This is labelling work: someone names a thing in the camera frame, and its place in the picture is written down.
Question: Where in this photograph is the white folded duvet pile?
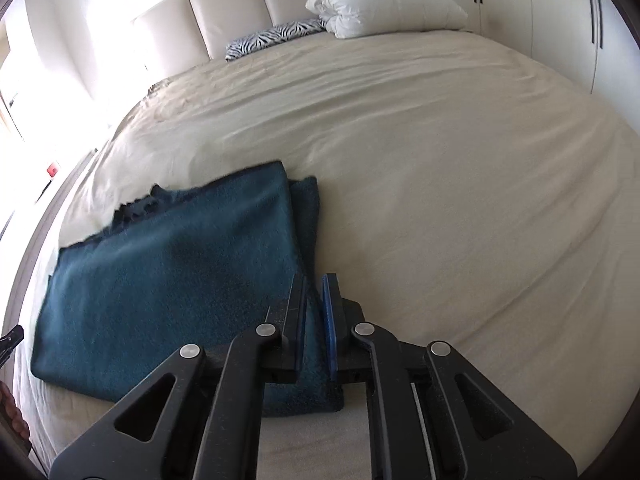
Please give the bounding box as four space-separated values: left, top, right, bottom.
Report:
306 0 469 40

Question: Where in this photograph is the zebra print pillow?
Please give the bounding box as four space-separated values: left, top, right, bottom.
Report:
225 19 327 62

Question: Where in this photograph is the dark teal sweater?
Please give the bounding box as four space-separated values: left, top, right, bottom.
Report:
31 161 346 417

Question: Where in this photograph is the person's left hand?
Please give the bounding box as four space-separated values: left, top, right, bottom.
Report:
0 381 32 453

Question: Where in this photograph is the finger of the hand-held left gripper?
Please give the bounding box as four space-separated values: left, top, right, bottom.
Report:
0 325 26 367

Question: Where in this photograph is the bed with beige sheet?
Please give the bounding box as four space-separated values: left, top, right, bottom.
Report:
10 30 640 480

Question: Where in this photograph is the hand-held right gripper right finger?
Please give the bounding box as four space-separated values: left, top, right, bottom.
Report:
321 273 578 480

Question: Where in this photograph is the white wardrobe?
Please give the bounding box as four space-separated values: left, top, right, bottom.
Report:
450 0 640 128

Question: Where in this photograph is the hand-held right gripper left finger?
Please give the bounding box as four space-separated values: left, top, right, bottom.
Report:
49 274 308 480

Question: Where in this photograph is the beige padded headboard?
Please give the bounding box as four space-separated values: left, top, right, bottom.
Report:
132 0 332 62

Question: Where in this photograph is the white window ledge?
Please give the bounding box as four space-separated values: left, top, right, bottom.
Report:
0 145 99 273

